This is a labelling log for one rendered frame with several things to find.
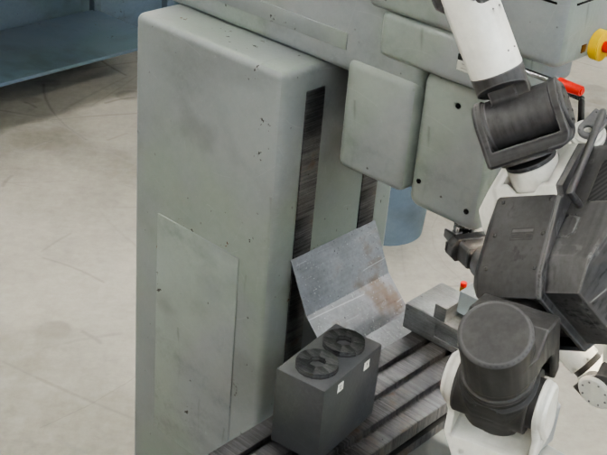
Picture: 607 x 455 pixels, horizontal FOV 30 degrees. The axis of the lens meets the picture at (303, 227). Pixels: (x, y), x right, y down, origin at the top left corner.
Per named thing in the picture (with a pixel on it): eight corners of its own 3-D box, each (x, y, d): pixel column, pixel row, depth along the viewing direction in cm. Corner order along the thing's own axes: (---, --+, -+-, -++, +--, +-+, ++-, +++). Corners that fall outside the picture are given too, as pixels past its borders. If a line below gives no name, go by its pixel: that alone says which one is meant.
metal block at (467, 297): (488, 311, 274) (491, 291, 271) (473, 320, 270) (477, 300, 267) (470, 302, 277) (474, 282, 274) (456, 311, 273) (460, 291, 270)
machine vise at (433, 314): (555, 365, 271) (564, 327, 266) (520, 391, 261) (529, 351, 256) (437, 304, 291) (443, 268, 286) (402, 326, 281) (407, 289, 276)
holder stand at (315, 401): (373, 413, 250) (383, 338, 240) (317, 464, 233) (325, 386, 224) (328, 391, 255) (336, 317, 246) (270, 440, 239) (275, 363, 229)
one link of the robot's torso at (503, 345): (524, 381, 162) (564, 280, 170) (440, 352, 167) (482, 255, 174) (526, 452, 185) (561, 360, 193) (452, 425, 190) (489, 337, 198)
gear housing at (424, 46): (573, 78, 237) (582, 32, 232) (508, 105, 221) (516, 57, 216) (444, 32, 256) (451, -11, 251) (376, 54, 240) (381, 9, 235)
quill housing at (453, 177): (527, 208, 253) (554, 74, 238) (473, 237, 240) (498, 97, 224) (458, 178, 264) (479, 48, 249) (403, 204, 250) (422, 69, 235)
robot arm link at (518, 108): (536, 61, 180) (564, 139, 183) (539, 49, 188) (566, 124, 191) (467, 86, 184) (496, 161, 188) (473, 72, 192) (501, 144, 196)
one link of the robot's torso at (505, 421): (527, 419, 173) (553, 354, 178) (444, 390, 178) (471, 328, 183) (528, 450, 184) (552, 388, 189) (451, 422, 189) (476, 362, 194)
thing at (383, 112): (465, 164, 264) (482, 59, 252) (400, 194, 248) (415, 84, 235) (401, 137, 275) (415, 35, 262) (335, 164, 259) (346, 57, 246)
